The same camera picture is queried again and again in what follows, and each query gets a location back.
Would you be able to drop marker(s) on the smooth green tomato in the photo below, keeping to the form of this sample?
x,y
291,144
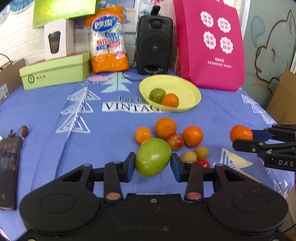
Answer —
x,y
152,157

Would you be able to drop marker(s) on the white coffee cup box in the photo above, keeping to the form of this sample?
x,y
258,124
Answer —
x,y
59,39

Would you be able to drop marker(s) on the rough green guava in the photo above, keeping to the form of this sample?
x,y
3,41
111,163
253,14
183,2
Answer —
x,y
156,95

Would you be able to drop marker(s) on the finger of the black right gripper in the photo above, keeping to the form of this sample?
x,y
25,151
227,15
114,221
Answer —
x,y
264,150
283,133

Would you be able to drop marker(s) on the small orange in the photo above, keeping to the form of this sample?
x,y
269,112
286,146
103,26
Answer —
x,y
142,133

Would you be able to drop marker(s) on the brown cardboard right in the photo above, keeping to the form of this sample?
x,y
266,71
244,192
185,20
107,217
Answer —
x,y
282,107

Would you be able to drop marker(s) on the red apple-like fruit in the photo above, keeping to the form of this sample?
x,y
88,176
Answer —
x,y
175,141

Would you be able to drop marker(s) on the blue paper fan decoration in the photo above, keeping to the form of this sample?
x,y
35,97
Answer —
x,y
14,7

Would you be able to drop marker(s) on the light green shoe box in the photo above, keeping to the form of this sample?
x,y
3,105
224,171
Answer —
x,y
71,69

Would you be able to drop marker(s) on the dried red date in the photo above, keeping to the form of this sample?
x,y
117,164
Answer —
x,y
24,131

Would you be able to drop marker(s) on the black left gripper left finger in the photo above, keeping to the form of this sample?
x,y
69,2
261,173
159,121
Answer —
x,y
115,173

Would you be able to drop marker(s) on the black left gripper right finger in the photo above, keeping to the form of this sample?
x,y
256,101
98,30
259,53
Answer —
x,y
191,173

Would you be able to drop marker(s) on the black speaker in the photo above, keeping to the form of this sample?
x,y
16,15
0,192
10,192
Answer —
x,y
154,41

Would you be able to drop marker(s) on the blue printed tablecloth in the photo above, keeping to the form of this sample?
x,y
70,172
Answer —
x,y
76,129

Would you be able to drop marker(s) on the brown cardboard box left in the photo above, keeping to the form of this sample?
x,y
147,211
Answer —
x,y
10,79

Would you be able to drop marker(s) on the red tomato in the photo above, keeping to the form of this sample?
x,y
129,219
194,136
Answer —
x,y
204,163

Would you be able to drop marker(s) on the yellow plastic plate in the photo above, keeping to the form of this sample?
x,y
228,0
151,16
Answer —
x,y
188,94

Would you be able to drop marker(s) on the orange paper cup package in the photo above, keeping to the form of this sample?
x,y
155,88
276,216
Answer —
x,y
107,40

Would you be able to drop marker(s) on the pink tote bag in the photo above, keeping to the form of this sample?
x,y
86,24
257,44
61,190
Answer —
x,y
210,44

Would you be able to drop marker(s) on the black smartphone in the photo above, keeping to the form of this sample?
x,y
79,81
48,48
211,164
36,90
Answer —
x,y
10,156

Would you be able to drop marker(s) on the large orange back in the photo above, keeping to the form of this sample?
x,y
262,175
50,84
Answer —
x,y
164,127

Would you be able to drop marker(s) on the bright green box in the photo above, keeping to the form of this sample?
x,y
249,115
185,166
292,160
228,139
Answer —
x,y
46,11

